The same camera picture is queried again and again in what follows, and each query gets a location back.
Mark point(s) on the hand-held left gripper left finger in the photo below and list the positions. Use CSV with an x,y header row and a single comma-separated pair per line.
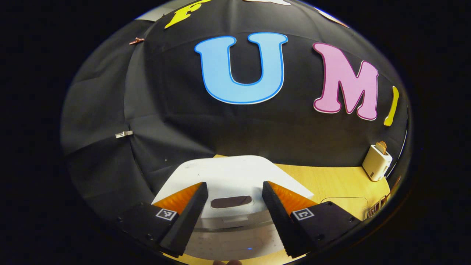
x,y
187,221

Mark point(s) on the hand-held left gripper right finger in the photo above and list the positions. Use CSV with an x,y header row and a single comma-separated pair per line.
x,y
283,224

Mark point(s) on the white rice cooker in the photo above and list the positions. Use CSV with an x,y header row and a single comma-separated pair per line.
x,y
235,173

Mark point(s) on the black backdrop cloth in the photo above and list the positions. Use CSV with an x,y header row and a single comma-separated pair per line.
x,y
165,129

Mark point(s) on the silver clip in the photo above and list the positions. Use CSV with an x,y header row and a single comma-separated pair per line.
x,y
124,134

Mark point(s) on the white toaster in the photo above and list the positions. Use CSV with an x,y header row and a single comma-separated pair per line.
x,y
376,163

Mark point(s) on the toasted bread slice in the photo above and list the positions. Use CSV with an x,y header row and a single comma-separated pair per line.
x,y
382,147

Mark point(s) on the copper clip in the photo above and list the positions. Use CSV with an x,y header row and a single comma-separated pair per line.
x,y
136,40

